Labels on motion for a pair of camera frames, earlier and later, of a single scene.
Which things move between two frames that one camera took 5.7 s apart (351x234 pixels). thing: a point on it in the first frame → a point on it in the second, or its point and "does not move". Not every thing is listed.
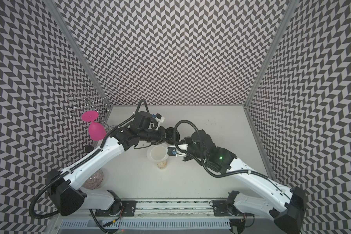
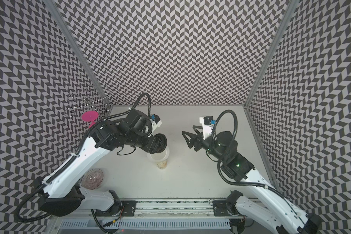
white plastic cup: [157, 153] does not move
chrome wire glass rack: [78, 105] does not move
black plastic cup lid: [172, 135] → [164, 139]
